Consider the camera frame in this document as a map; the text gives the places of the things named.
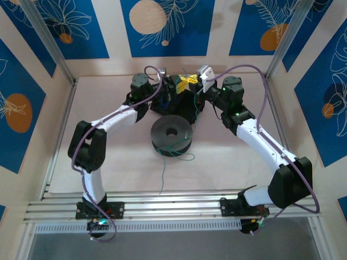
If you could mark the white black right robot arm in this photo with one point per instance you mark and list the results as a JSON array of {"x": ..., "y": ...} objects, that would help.
[{"x": 260, "y": 140}]

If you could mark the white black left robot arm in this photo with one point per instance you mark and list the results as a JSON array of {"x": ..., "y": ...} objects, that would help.
[{"x": 93, "y": 187}]

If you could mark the black plastic tray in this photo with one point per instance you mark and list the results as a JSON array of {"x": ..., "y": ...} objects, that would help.
[{"x": 184, "y": 108}]

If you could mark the aluminium frame rail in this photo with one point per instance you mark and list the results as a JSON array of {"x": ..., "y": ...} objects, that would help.
[
  {"x": 59, "y": 140},
  {"x": 24, "y": 243},
  {"x": 320, "y": 241},
  {"x": 275, "y": 108}
]

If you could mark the aluminium frame post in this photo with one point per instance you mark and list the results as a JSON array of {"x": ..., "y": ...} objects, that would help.
[
  {"x": 287, "y": 38},
  {"x": 51, "y": 43}
]

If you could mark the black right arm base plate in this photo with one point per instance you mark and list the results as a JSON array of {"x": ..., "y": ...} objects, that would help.
[{"x": 227, "y": 207}]

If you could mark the wide aluminium base rail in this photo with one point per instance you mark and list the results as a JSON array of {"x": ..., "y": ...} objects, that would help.
[{"x": 173, "y": 205}]

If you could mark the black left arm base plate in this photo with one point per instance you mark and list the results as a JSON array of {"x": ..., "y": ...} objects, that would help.
[{"x": 116, "y": 210}]

